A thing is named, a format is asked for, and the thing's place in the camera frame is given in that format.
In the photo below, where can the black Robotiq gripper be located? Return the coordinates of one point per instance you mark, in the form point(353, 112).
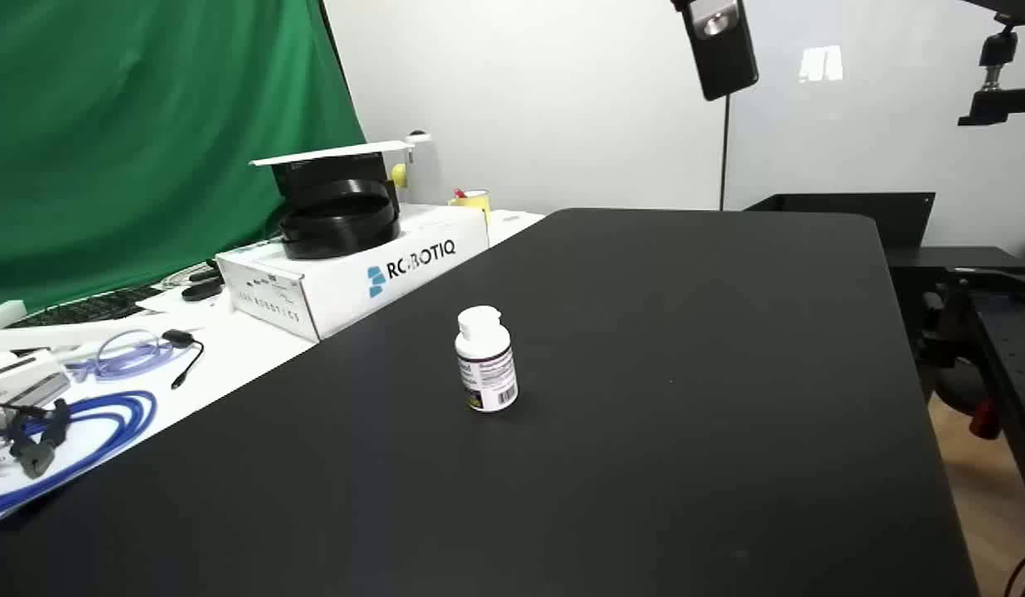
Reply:
point(724, 59)

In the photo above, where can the white pill bottle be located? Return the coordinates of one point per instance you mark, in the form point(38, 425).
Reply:
point(486, 368)

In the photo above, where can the black monitor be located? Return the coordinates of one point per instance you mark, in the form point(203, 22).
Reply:
point(852, 212)

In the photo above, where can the small yellow object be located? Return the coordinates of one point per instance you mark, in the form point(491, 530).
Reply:
point(473, 199)

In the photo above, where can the small yellow knob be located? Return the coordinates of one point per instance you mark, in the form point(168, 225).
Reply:
point(400, 172)

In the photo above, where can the white flat board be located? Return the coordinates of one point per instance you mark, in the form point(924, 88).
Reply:
point(333, 149)

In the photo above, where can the black round stacked object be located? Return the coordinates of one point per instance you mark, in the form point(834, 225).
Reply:
point(339, 217)

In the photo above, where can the red knob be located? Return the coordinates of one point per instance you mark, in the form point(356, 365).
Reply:
point(983, 417)

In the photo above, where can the white Robotiq cardboard box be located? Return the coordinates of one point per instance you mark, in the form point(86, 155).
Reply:
point(333, 285)

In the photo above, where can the green screen cloth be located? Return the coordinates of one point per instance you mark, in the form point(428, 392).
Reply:
point(148, 133)

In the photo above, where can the black keyboard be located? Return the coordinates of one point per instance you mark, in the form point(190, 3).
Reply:
point(83, 306)

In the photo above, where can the grey white flat device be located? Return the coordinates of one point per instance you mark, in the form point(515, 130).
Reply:
point(23, 382)

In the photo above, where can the black clamp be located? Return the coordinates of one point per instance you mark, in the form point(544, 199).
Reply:
point(35, 435)

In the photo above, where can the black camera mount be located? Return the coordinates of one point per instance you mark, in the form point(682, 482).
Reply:
point(1002, 100)

